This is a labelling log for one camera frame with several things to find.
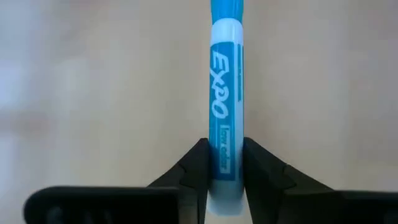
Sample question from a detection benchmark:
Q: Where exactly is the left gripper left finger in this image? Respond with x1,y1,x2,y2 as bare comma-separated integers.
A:
147,138,211,224

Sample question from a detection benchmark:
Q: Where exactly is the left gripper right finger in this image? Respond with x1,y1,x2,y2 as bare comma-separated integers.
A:
243,137,336,224

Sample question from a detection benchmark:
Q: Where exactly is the thin light blue whiteboard marker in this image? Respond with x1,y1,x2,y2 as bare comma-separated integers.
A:
206,0,246,217

